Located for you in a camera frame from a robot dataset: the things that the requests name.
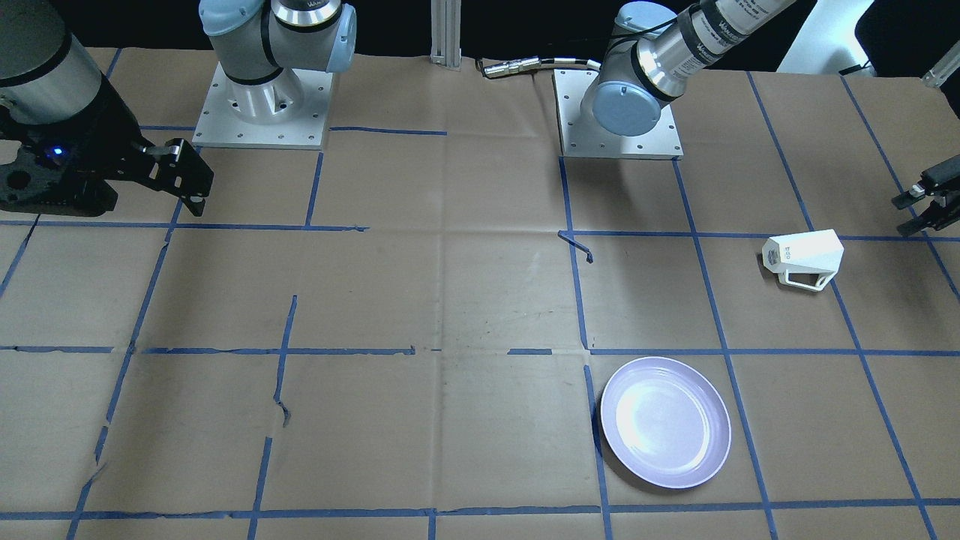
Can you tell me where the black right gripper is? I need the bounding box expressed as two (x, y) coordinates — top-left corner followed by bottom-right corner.
(1, 76), (214, 218)

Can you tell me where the white angular mug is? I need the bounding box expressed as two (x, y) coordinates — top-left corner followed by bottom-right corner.
(760, 229), (845, 292)

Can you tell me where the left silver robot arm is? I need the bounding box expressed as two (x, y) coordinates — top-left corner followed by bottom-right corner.
(580, 1), (790, 137)

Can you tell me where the lavender plate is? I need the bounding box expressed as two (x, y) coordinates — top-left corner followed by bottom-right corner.
(598, 356), (733, 490)

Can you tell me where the brown paper table cover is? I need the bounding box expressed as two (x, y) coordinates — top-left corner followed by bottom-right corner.
(1, 57), (958, 539)

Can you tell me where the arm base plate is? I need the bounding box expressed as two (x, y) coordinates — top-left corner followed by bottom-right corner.
(192, 65), (335, 151)
(554, 70), (685, 160)

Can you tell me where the aluminium frame post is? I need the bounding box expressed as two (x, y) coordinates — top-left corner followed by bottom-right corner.
(430, 0), (462, 71)

